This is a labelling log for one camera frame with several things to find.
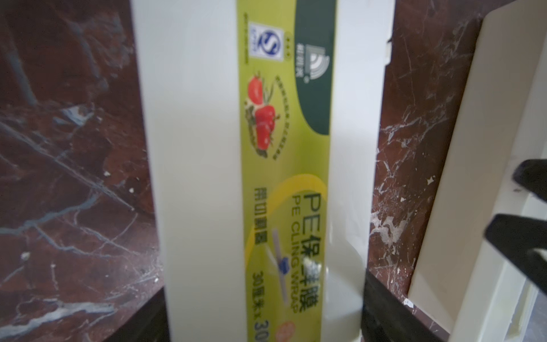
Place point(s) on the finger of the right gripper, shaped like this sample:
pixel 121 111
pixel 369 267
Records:
pixel 522 241
pixel 531 174

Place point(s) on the white wrap dispenser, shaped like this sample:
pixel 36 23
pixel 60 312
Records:
pixel 461 282
pixel 262 120

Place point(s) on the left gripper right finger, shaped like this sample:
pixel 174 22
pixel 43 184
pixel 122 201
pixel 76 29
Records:
pixel 385 318

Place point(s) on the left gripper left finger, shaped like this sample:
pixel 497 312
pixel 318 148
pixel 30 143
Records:
pixel 149 323

